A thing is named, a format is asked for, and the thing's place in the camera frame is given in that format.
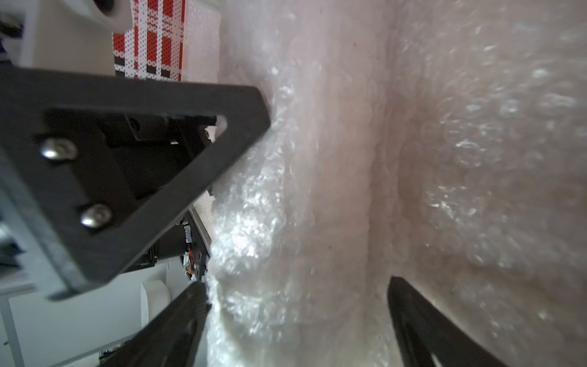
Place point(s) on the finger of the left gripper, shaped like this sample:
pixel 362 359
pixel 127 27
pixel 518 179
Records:
pixel 95 169

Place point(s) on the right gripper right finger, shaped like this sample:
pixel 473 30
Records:
pixel 425 335

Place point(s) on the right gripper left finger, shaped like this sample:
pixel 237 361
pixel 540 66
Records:
pixel 173 337

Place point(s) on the bubble wrap sheet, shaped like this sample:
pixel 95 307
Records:
pixel 443 142

